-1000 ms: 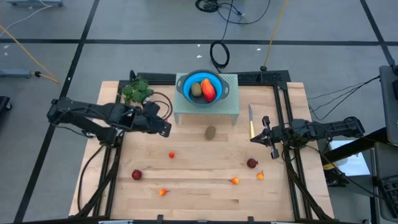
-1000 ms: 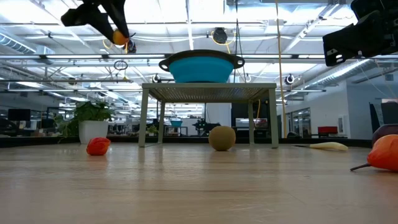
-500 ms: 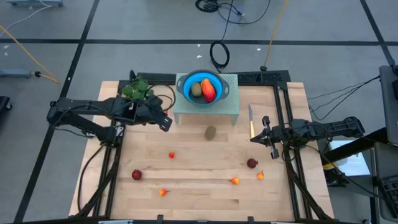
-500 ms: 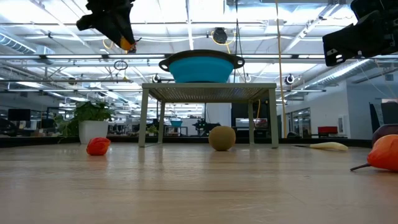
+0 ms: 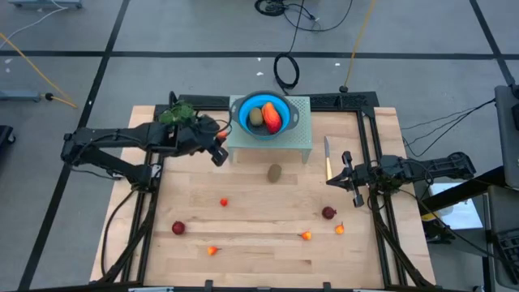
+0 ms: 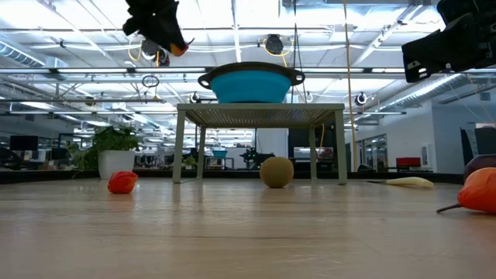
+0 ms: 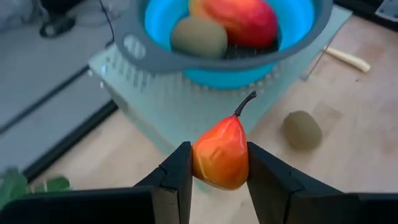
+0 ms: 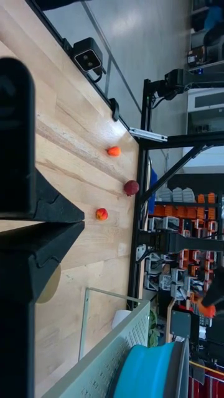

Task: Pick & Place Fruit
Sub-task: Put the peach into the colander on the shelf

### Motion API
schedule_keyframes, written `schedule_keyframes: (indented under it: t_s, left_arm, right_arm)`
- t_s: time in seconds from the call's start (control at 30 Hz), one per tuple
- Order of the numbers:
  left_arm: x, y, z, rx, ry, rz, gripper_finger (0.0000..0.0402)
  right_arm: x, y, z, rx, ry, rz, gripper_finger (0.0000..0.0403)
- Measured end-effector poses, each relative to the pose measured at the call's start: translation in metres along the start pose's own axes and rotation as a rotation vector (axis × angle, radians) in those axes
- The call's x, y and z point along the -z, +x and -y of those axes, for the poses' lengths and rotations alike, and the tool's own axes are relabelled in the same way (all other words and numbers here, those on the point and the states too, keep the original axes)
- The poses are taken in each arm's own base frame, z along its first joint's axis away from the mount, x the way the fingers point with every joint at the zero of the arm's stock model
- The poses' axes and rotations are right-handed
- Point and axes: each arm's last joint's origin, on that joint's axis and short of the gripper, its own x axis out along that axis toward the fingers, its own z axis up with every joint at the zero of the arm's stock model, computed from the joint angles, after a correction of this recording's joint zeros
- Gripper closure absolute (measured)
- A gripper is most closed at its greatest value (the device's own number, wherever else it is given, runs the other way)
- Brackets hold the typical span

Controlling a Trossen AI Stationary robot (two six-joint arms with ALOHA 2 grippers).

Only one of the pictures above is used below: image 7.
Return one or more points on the brown kiwi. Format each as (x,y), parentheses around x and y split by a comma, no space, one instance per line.
(301,130)

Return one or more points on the red orange mango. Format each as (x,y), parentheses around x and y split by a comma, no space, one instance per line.
(242,18)

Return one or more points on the pale potato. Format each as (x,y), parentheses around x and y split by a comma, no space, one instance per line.
(199,37)

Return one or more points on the small orange pear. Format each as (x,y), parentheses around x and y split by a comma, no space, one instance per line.
(220,152)

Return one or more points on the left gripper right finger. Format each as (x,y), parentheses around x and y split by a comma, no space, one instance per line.
(273,193)

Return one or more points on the pale green perforated metal stand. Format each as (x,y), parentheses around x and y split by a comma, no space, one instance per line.
(174,102)

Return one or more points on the green plant in white pot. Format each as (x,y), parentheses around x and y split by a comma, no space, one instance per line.
(12,186)

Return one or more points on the blue grey collapsible colander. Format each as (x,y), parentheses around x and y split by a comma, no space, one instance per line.
(298,18)

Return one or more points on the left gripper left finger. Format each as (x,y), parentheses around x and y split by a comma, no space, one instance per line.
(175,186)

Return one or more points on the black aluminium table frame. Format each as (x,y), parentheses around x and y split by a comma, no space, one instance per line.
(71,140)

